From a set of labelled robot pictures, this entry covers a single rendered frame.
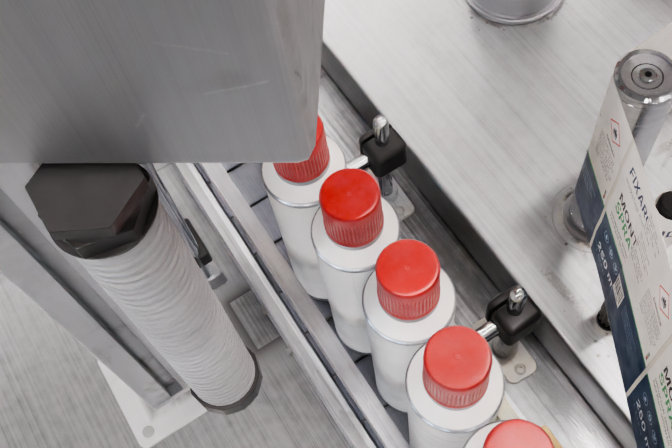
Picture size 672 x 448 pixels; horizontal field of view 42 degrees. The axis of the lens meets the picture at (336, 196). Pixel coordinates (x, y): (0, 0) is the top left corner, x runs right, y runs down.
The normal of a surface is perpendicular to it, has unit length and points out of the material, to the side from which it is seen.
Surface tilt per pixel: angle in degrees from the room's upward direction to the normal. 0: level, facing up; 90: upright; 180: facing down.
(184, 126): 90
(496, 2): 90
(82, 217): 0
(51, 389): 0
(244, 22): 90
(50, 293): 90
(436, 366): 2
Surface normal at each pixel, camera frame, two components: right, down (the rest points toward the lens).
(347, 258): -0.17, 0.25
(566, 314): -0.09, -0.46
